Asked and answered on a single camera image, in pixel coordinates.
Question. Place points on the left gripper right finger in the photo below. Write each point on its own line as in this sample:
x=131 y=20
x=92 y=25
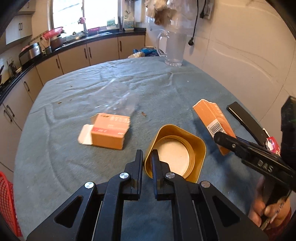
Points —
x=163 y=189

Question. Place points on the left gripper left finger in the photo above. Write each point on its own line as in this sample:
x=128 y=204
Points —
x=133 y=186

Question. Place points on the gold tin lid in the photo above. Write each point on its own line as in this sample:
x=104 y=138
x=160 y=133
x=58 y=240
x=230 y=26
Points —
x=181 y=150

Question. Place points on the long orange carton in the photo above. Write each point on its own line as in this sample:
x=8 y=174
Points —
x=212 y=117

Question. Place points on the lower kitchen cabinets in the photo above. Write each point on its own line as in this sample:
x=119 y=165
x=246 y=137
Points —
x=18 y=95

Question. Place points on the kitchen faucet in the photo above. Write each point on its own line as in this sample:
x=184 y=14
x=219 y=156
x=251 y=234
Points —
x=82 y=21

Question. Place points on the person right hand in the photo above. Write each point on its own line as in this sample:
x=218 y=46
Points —
x=276 y=211

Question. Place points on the red snack packet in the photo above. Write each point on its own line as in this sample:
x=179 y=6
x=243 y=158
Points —
x=271 y=144

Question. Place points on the black phone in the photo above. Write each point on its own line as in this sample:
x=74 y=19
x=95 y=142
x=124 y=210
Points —
x=250 y=124

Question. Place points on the small orange carton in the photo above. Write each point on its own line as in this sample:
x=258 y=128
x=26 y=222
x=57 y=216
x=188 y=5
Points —
x=106 y=131

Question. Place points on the grey-green tablecloth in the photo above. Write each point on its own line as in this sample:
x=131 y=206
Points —
x=51 y=164

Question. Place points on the clear plastic wrapper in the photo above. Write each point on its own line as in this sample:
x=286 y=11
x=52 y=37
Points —
x=116 y=98

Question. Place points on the blue plastic bag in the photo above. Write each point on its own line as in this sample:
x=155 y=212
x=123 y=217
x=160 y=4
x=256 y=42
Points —
x=148 y=51

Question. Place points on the clear glass pitcher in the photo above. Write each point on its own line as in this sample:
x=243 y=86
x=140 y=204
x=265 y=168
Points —
x=175 y=47

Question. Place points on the red plastic basket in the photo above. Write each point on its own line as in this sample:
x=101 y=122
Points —
x=8 y=210

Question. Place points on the silver rice cooker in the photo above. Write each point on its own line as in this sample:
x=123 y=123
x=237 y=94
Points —
x=29 y=54

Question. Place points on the hanging plastic bags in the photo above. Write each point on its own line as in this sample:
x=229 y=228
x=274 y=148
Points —
x=165 y=13

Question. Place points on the red plastic basin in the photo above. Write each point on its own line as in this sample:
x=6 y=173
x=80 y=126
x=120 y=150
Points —
x=52 y=33

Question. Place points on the upper wall cabinet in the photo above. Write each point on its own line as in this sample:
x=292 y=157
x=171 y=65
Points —
x=19 y=28

